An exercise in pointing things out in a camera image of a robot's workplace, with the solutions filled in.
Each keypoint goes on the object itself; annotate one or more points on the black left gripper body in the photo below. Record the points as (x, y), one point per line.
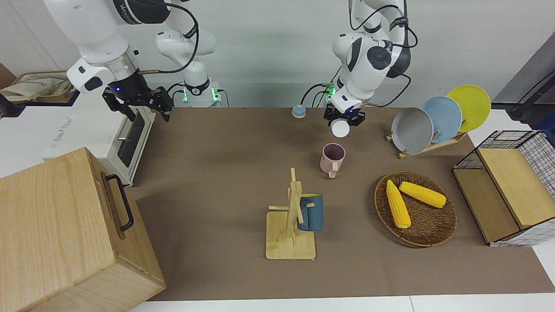
(344, 115)

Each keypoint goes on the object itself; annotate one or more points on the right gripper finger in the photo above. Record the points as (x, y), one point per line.
(116, 106)
(162, 102)

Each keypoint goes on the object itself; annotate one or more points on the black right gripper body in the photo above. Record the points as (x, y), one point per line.
(130, 89)

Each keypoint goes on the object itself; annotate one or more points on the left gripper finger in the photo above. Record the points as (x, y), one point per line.
(357, 120)
(329, 118)

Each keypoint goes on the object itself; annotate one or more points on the pink mug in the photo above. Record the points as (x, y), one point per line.
(331, 164)

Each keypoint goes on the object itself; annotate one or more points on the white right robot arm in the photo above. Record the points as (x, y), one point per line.
(95, 34)

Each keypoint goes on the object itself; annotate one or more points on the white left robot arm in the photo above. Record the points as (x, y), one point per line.
(362, 65)

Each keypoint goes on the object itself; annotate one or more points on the white toaster oven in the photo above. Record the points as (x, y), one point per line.
(86, 130)

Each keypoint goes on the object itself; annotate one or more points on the grey plate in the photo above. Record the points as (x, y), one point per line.
(412, 130)

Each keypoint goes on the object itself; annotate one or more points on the wooden plate rack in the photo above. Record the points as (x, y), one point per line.
(405, 154)

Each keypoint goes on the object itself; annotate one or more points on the beige cloth bag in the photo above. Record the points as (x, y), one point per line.
(39, 86)

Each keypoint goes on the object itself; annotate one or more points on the light blue plate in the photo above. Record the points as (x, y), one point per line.
(446, 117)

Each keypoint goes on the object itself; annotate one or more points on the brown table mat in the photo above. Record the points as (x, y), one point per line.
(217, 173)

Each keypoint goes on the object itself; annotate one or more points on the yellow corn cob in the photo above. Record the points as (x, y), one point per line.
(398, 206)
(422, 194)

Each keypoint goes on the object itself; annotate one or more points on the dark blue mug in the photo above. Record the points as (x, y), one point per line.
(314, 214)

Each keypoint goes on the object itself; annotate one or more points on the yellow plate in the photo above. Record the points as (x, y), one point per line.
(472, 104)

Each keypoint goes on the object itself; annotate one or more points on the brown wicker basket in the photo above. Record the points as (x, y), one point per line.
(429, 225)

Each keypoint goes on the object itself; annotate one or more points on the wooden mug tree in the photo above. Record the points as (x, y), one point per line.
(282, 242)

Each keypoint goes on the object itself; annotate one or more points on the wooden drawer box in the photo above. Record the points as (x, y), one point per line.
(52, 234)

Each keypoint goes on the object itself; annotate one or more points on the black camera stand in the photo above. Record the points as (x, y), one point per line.
(522, 113)

